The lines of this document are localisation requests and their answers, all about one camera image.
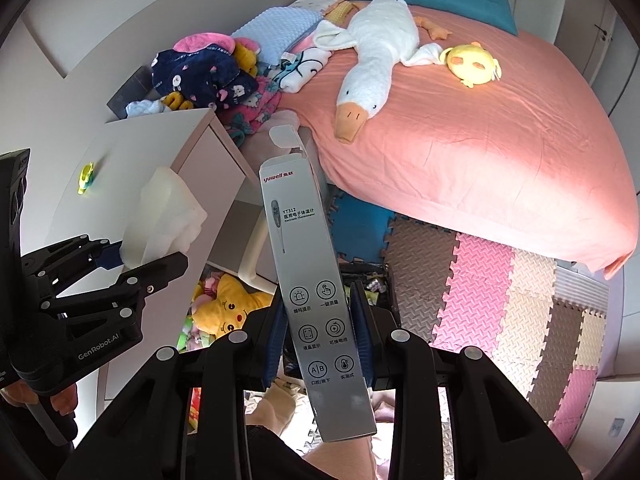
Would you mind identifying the white foam sponge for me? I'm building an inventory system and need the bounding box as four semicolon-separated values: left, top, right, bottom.
119;167;207;269

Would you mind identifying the white thermometer box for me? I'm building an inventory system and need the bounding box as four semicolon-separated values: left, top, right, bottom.
259;125;376;442

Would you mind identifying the black trash bin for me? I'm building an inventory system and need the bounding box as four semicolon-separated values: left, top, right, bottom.
338;260;398;313

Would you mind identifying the yellow green plastic toy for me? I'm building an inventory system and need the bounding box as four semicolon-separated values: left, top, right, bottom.
77;162;96;195

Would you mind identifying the yellow pikachu plush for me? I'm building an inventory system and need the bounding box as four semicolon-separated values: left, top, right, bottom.
191;274;273;339

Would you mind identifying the colourful foam floor mat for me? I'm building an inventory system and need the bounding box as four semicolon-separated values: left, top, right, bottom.
329;192;608;445

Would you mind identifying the navy rabbit blanket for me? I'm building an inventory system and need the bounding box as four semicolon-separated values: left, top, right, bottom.
151;44;258;110

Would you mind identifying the pink bed sheet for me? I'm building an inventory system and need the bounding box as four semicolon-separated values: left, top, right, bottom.
281;6;639;276

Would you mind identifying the light blue blanket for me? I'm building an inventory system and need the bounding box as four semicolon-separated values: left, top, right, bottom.
231;6;322;65

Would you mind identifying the yellow chick plush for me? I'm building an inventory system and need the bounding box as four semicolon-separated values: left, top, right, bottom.
439;41;502;88

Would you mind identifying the white goose plush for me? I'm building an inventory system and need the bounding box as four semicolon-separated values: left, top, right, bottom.
312;0;451;144

